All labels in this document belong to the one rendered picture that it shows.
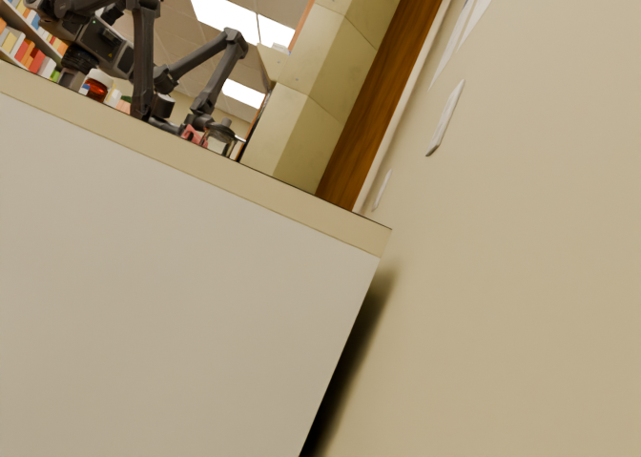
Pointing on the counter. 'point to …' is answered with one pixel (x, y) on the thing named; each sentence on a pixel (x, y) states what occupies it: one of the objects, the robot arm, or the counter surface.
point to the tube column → (364, 2)
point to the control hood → (271, 63)
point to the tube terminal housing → (311, 101)
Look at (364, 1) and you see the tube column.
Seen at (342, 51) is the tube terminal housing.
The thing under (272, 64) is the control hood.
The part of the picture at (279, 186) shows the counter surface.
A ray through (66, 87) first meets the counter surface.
